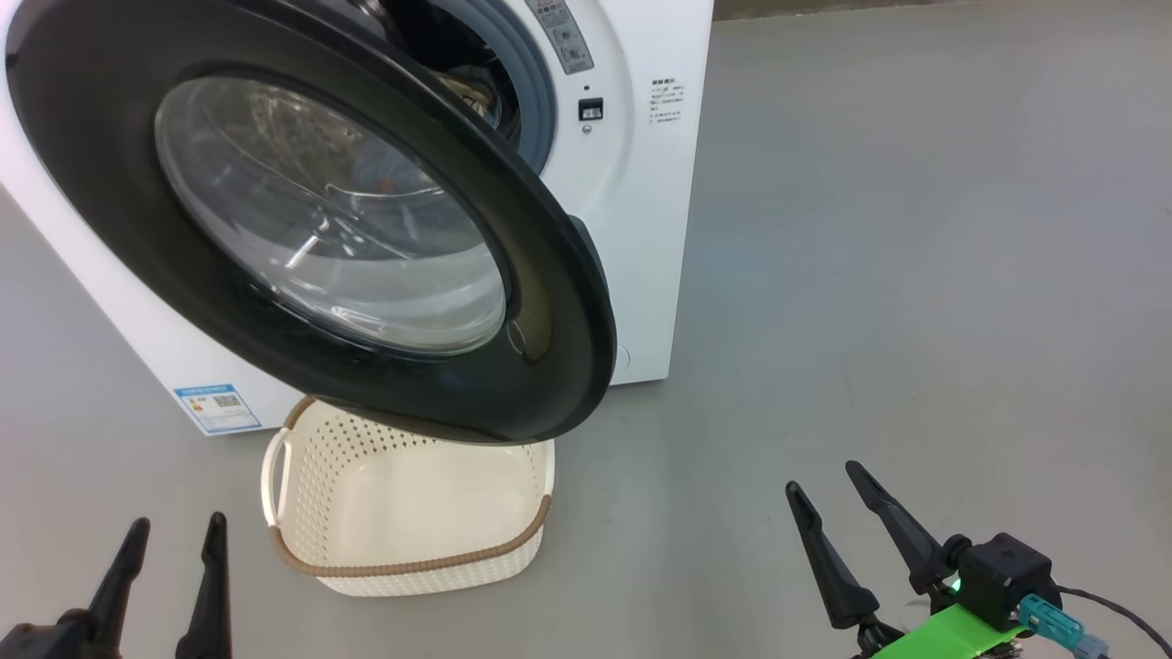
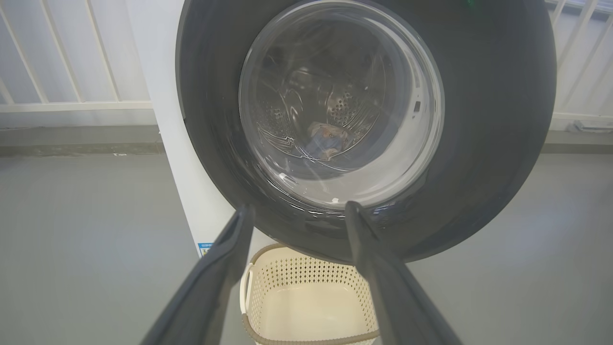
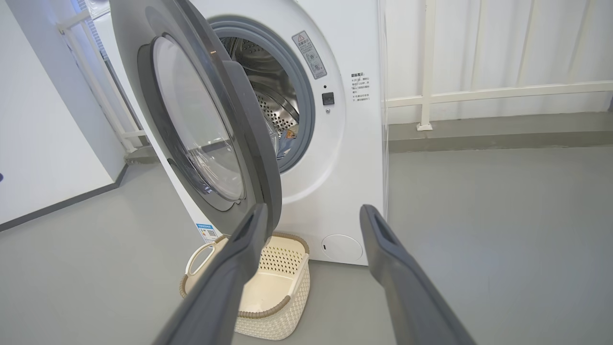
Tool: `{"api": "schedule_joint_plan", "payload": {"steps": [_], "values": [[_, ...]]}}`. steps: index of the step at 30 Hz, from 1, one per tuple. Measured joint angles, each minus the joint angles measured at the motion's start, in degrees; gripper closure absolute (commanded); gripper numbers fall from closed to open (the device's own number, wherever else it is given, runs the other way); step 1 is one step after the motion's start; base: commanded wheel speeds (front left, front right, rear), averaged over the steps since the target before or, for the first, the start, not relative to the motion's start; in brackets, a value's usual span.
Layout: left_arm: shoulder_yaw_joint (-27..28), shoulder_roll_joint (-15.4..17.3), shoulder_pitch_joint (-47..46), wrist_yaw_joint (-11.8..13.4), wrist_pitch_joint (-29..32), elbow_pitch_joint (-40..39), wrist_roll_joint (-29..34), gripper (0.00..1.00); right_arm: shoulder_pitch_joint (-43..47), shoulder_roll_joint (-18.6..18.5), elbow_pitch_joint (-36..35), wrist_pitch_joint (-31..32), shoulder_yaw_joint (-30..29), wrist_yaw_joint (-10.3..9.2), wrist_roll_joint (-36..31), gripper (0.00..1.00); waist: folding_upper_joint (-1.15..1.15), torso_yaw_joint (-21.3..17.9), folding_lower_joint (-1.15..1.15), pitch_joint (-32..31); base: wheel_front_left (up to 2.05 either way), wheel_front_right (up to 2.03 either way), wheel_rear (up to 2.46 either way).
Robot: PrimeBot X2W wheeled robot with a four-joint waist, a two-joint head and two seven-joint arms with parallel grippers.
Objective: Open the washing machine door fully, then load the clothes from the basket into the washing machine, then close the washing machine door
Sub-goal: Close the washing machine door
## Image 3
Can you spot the white front-load washing machine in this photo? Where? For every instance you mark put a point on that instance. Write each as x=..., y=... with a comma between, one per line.
x=354, y=167

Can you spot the blue energy label sticker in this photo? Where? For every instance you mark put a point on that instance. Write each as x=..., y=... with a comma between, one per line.
x=207, y=233

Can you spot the black round glass washer door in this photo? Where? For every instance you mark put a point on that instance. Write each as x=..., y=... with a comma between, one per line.
x=249, y=143

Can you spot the cream and light-blue garment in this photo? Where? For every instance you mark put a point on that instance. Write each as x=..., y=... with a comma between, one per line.
x=289, y=132

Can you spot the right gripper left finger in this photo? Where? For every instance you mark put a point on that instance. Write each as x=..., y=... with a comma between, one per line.
x=225, y=292

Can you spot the printed text label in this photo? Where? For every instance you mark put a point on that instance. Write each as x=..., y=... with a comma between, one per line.
x=360, y=86

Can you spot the cream perforated laundry basket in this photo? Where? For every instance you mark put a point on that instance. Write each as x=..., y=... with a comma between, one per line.
x=273, y=292

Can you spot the round white filter cover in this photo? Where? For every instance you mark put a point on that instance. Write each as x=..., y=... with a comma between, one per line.
x=342, y=248

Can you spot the grey warning sticker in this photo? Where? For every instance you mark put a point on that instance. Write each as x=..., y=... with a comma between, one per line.
x=310, y=55

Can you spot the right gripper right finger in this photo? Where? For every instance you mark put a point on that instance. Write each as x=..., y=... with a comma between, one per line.
x=407, y=297

